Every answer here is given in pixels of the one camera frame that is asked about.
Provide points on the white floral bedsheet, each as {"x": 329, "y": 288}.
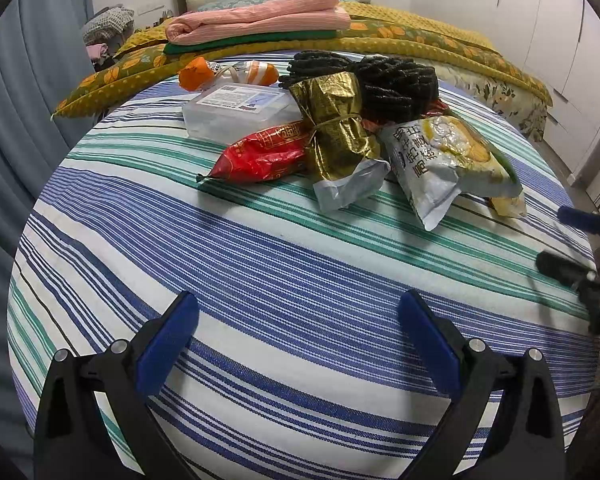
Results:
{"x": 500, "y": 95}

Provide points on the teal patterned pillow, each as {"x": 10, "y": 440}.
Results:
{"x": 220, "y": 5}

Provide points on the yellow floral quilt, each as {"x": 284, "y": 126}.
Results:
{"x": 430, "y": 35}

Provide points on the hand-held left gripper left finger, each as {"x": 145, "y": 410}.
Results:
{"x": 167, "y": 342}

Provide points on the pink folded blanket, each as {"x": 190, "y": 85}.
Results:
{"x": 260, "y": 17}

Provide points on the white yellow snack bag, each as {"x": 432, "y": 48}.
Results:
{"x": 440, "y": 170}

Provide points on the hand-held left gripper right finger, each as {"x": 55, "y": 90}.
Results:
{"x": 430, "y": 345}

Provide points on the small yellow packet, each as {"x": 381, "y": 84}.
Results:
{"x": 509, "y": 206}

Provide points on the white wardrobe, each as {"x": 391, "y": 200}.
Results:
{"x": 555, "y": 35}

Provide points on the black braided yarn bundle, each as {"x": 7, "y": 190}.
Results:
{"x": 395, "y": 85}

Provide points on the grey-blue curtain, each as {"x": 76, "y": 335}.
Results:
{"x": 30, "y": 85}

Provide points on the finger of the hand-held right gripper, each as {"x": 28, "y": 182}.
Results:
{"x": 577, "y": 217}
{"x": 562, "y": 265}

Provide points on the striped bed sheet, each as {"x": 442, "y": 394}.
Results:
{"x": 280, "y": 260}

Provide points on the clear plastic box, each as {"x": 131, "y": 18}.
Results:
{"x": 230, "y": 110}

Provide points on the grey checked cloth pile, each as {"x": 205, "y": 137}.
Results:
{"x": 107, "y": 22}

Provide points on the pink crumpled cloth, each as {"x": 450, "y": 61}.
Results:
{"x": 97, "y": 52}

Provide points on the red snack packet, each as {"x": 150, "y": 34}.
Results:
{"x": 260, "y": 155}

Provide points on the green folded cloth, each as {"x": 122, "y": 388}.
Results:
{"x": 240, "y": 40}

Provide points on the orange white crumpled wrapper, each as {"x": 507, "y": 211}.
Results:
{"x": 196, "y": 74}

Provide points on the gold foil packet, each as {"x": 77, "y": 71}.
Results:
{"x": 335, "y": 130}

